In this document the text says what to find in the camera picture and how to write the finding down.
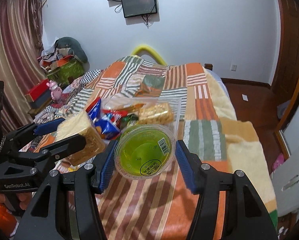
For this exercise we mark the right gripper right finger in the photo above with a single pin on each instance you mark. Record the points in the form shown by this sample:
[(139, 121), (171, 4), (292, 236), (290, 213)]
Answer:
[(245, 217)]

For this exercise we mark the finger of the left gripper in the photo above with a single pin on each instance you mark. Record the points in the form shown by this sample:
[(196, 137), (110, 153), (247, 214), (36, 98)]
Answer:
[(55, 151), (30, 131)]

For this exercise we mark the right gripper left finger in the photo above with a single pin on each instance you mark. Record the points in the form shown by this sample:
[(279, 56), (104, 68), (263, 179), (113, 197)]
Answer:
[(47, 216)]

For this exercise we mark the clear cracker sleeve pack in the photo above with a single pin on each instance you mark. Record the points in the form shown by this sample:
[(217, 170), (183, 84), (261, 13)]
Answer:
[(81, 124)]

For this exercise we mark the blue biscuit bag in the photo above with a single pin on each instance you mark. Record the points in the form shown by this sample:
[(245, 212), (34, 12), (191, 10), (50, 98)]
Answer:
[(103, 125)]

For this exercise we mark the clear plastic storage bin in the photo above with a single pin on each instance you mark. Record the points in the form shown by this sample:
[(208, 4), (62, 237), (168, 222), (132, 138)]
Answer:
[(133, 105)]

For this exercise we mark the green jelly cup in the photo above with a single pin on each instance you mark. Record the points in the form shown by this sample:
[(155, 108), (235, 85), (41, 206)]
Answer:
[(144, 151)]

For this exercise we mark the orange rice cracker pack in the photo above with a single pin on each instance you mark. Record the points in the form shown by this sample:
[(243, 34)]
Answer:
[(160, 113)]

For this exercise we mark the pink plush toy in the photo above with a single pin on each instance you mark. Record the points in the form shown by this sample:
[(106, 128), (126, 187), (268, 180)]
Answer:
[(55, 91)]

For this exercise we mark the red gift box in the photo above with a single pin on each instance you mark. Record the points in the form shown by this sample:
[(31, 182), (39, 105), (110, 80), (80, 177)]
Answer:
[(38, 95)]

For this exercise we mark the checkered patchwork quilt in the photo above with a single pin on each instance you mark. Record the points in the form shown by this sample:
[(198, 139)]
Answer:
[(64, 97)]

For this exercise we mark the red snack bag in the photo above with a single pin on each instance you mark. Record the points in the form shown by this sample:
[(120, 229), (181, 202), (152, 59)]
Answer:
[(115, 116)]

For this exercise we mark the green gift box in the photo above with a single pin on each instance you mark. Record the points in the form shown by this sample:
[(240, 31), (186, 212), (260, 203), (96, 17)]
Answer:
[(66, 73)]

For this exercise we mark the green wrapped snack pack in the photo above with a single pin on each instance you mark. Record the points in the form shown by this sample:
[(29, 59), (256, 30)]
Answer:
[(128, 120)]

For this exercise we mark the patchwork orange striped blanket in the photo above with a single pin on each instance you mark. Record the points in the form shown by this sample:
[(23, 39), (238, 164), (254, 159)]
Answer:
[(162, 207)]

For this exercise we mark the striped red curtain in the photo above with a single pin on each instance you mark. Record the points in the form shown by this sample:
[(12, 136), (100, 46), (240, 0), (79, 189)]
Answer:
[(21, 29)]

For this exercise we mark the brown wooden door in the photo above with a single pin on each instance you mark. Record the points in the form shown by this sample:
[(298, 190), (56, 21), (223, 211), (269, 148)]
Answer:
[(286, 79)]

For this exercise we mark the white wall socket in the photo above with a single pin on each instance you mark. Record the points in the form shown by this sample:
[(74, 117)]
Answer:
[(233, 67)]

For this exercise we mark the small wall monitor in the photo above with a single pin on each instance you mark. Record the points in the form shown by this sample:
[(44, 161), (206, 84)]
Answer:
[(133, 8)]

